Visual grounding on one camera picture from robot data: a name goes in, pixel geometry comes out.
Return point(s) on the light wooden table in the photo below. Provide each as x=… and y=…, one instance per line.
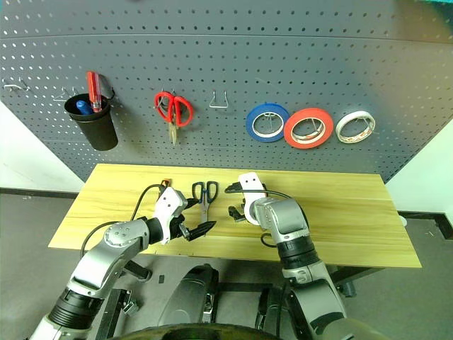
x=336, y=219

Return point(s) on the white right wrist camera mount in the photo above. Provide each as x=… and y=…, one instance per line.
x=251, y=184

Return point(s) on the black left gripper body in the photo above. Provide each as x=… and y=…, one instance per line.
x=178, y=230

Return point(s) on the black rounded rim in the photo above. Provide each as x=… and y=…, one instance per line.
x=198, y=333

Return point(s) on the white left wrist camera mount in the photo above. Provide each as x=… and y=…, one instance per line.
x=170, y=205

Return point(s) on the dark grey rounded shell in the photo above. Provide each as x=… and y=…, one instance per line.
x=269, y=308
x=187, y=294

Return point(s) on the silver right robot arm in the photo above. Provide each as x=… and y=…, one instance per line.
x=286, y=219

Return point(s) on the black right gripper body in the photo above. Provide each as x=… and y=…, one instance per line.
x=244, y=210

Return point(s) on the black plastic cup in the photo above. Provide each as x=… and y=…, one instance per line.
x=99, y=134

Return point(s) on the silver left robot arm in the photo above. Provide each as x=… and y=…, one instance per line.
x=117, y=237

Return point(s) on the blue tape roll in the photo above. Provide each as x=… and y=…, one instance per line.
x=252, y=124

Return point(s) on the white tape roll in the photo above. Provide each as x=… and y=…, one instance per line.
x=340, y=131

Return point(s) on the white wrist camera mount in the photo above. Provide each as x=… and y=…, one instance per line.
x=170, y=205
x=251, y=184

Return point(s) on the grey metal pegboard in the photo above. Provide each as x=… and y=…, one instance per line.
x=226, y=53

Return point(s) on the silver scissors hook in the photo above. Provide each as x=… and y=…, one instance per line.
x=163, y=93

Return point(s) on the red tape roll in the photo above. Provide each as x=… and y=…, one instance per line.
x=290, y=132

